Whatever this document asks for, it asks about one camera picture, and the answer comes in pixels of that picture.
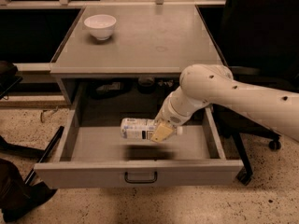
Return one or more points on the black chair at left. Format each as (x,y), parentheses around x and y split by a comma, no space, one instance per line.
(8,77)

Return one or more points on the black office chair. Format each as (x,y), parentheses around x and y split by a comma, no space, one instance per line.
(262,34)

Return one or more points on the white ceramic bowl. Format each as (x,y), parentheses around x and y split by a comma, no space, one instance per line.
(100,26)

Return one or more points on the black drawer handle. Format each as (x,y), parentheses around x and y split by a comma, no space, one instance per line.
(140,177)

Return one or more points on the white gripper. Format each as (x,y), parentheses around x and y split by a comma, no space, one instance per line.
(169,115)

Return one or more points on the grey metal cabinet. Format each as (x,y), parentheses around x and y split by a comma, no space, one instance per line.
(149,40)

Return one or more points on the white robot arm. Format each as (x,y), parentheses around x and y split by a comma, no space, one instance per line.
(201,85)

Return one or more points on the open grey top drawer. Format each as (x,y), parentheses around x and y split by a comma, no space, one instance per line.
(92,153)

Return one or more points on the black pole on floor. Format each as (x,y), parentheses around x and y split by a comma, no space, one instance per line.
(45,153)

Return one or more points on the dark items under cabinet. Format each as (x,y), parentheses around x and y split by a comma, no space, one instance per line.
(107,88)

